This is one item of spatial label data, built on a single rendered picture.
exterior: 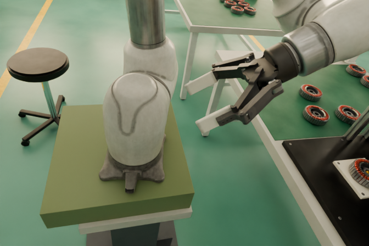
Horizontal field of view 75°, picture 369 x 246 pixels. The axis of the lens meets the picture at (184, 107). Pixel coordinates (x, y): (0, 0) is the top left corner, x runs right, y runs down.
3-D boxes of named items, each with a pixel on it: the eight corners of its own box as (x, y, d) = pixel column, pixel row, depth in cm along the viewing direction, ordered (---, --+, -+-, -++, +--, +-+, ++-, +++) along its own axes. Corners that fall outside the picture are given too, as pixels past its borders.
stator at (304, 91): (321, 95, 132) (324, 89, 129) (317, 105, 124) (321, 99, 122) (301, 86, 136) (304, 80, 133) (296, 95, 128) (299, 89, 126)
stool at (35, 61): (6, 147, 164) (-29, 80, 128) (26, 101, 200) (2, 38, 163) (91, 143, 178) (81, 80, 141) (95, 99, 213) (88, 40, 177)
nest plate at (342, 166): (360, 199, 82) (362, 197, 81) (332, 162, 93) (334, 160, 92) (393, 194, 86) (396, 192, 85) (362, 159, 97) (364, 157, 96)
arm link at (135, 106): (97, 161, 65) (85, 98, 50) (119, 115, 78) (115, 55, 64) (156, 172, 64) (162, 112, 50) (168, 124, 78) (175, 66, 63)
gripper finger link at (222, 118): (243, 111, 44) (249, 121, 41) (218, 123, 44) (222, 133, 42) (241, 105, 43) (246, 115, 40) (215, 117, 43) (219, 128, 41)
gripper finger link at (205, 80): (212, 72, 54) (211, 70, 54) (184, 86, 55) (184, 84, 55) (217, 82, 55) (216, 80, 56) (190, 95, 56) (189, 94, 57)
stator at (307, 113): (307, 124, 111) (311, 118, 109) (298, 108, 119) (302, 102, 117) (329, 127, 112) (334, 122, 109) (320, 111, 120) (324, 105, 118)
